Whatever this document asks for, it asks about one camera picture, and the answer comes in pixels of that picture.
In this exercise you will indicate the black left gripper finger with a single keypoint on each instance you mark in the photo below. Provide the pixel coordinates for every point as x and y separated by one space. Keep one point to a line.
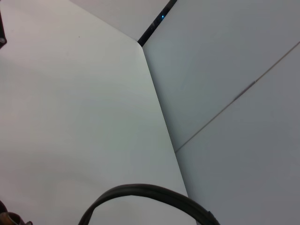
2 30

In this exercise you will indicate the black cast iron teapot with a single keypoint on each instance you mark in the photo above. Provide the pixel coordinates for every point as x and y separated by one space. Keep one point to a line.
145 191

